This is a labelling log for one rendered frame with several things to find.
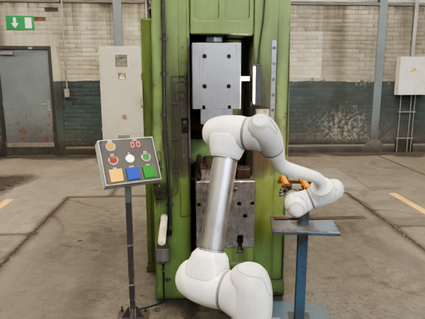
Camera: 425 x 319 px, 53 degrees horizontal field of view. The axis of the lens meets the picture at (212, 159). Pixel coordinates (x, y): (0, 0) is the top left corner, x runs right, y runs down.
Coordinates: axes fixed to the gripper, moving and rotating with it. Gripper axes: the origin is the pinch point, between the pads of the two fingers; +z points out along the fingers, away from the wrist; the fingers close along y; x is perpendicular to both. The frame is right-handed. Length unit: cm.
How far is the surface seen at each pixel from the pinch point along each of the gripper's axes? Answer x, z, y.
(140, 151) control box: 18, 12, -88
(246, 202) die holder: -16.4, 27.1, -23.6
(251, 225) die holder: -31.8, 27.9, -20.0
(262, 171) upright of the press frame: 0, 49, -13
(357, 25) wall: 170, 655, 194
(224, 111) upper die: 41, 30, -38
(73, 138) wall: -52, 582, -367
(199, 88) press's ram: 55, 28, -53
